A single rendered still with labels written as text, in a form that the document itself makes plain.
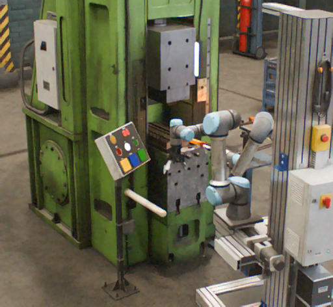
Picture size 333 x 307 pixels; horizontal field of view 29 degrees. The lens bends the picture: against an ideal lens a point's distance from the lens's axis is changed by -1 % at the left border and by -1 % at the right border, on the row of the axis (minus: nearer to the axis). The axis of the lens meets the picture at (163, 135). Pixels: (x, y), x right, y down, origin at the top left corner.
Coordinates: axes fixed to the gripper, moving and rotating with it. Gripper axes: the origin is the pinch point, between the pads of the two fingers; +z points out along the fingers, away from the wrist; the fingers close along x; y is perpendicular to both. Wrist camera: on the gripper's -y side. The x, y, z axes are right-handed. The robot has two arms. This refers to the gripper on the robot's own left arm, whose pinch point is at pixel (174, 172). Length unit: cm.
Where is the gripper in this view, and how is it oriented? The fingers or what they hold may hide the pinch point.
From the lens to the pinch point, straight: 416.7
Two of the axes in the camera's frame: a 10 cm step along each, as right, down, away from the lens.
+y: 3.8, 3.0, -8.7
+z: 0.0, 9.4, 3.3
